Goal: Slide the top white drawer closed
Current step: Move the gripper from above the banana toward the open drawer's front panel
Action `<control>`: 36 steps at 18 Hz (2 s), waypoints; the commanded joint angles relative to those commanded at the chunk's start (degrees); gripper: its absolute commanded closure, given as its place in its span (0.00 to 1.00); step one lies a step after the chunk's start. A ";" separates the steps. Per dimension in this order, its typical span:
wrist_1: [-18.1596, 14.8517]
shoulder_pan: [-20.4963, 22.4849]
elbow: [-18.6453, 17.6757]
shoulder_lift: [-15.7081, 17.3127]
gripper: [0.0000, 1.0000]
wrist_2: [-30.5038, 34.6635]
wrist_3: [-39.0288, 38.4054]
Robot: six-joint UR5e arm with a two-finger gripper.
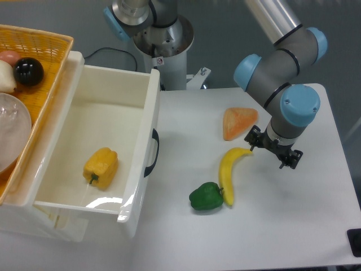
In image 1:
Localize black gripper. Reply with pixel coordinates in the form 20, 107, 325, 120
244, 125, 303, 169

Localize white top drawer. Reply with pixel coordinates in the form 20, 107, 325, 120
35, 65, 160, 238

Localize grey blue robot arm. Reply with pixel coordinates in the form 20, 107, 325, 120
103, 1, 328, 168

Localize white drawer cabinet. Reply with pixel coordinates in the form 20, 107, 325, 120
1, 51, 88, 242

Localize yellow banana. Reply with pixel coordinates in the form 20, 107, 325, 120
218, 147, 252, 207

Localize orange triangular sandwich toy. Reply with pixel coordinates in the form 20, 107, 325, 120
223, 107, 258, 141

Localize green bell pepper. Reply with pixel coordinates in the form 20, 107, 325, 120
188, 182, 223, 211

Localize black corner device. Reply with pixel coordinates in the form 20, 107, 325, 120
346, 229, 361, 257

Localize yellow bell pepper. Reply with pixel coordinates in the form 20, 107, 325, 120
82, 147, 118, 190

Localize orange woven basket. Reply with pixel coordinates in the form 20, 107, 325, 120
1, 24, 74, 203

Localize black ball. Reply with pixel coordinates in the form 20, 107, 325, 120
13, 57, 44, 86

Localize clear plastic bowl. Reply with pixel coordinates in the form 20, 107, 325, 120
1, 93, 32, 172

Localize white onion toy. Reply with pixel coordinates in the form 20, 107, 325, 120
0, 60, 17, 94

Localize pink round toy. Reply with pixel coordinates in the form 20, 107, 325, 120
0, 50, 21, 67

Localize black drawer handle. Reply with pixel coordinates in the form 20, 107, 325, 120
144, 128, 160, 178

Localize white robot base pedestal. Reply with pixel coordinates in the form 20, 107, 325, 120
133, 15, 211, 91

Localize black cable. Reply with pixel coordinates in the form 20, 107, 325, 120
83, 47, 138, 71

